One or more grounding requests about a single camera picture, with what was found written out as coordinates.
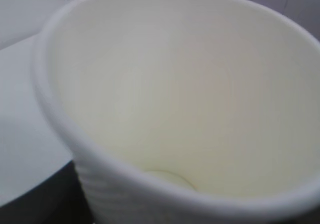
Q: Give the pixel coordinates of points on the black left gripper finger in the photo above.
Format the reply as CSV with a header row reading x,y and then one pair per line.
x,y
59,199

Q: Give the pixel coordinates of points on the white paper coffee cup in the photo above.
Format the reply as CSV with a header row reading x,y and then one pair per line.
x,y
184,111

